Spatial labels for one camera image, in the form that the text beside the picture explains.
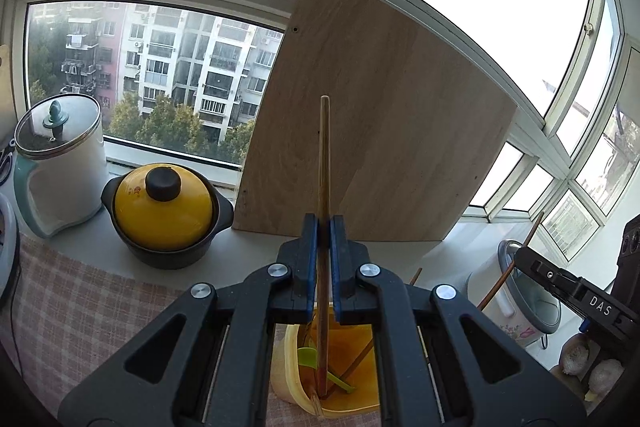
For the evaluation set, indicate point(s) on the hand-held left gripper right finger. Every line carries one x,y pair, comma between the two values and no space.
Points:
337,267

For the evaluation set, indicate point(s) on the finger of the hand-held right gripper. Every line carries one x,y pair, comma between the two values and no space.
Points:
560,282

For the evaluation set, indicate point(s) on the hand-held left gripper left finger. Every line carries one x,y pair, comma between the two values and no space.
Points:
311,267

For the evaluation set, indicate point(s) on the green plastic spoon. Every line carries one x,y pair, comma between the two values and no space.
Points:
306,357

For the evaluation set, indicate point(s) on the yellow plastic container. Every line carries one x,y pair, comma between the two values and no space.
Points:
287,382

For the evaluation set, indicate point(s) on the white rice cooker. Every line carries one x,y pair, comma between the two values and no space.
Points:
520,312

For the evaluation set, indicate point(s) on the garlic bulb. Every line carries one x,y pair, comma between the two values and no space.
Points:
575,354
606,374

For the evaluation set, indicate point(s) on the black casserole pot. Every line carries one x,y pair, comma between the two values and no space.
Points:
165,257

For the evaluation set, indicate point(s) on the yellow casserole lid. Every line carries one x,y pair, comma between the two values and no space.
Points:
165,222

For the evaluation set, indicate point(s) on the large wooden board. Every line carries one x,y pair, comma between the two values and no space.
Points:
390,107

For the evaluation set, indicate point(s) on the pink plaid tablecloth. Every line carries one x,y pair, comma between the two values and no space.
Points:
100,317

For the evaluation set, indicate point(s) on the apartment building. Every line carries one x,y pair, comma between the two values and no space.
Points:
200,57

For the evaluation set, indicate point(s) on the white teal electric kettle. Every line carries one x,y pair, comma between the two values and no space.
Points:
60,192

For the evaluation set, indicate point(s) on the glass kettle lid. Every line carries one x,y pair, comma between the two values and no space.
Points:
75,127

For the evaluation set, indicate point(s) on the black scissors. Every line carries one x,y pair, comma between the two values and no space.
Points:
5,162

